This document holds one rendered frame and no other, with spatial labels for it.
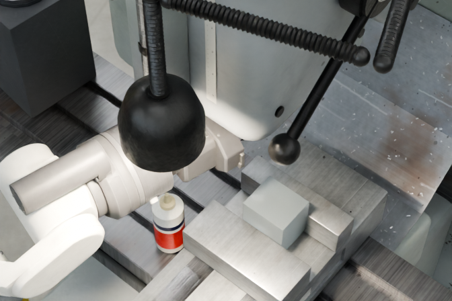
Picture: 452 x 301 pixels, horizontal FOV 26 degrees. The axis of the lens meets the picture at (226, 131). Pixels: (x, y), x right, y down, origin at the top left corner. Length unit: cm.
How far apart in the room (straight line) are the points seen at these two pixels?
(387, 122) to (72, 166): 59
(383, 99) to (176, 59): 59
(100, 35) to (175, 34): 200
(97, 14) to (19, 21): 161
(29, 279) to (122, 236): 34
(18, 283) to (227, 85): 29
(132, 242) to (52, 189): 36
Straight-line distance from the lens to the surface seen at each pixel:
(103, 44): 283
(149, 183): 100
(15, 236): 248
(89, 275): 137
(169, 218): 122
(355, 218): 124
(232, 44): 83
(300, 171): 127
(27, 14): 131
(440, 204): 160
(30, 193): 95
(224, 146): 102
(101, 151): 96
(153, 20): 71
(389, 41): 66
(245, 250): 116
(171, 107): 77
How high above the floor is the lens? 207
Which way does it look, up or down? 53 degrees down
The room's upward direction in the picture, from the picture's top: straight up
